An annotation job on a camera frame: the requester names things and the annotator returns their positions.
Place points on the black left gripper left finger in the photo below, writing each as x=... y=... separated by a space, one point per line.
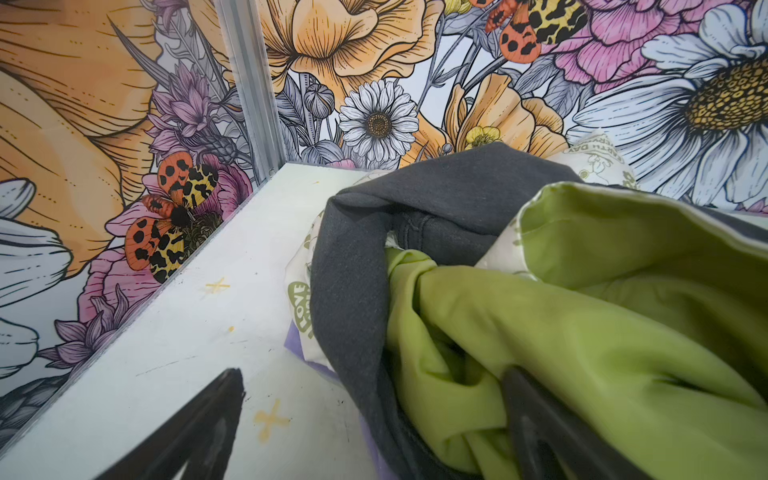
x=196 y=442

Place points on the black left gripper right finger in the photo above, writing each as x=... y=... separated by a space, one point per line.
x=551 y=441

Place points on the lavender purple cloth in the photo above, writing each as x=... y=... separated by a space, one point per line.
x=293 y=344

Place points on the green lined printed white cloth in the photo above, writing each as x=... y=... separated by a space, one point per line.
x=570 y=312

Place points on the dark grey denim cloth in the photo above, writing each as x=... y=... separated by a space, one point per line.
x=432 y=204

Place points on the aluminium corner post left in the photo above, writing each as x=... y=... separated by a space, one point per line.
x=240 y=22

